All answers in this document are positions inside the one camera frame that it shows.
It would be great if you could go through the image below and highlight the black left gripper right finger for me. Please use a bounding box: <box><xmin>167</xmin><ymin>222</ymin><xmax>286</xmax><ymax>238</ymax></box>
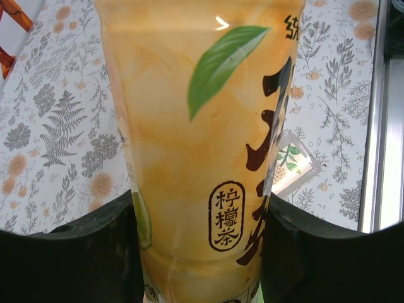
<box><xmin>261</xmin><ymin>191</ymin><xmax>404</xmax><ymax>303</ymax></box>

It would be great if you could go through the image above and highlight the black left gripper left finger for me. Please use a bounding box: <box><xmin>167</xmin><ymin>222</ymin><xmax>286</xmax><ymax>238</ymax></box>
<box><xmin>0</xmin><ymin>189</ymin><xmax>145</xmax><ymax>303</ymax></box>

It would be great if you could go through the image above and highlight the yellow lemon tea bottle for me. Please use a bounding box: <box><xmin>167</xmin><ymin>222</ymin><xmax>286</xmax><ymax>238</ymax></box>
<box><xmin>94</xmin><ymin>0</ymin><xmax>307</xmax><ymax>303</ymax></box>

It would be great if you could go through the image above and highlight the floral patterned table cover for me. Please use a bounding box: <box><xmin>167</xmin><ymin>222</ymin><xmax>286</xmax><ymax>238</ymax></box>
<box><xmin>0</xmin><ymin>0</ymin><xmax>384</xmax><ymax>236</ymax></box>

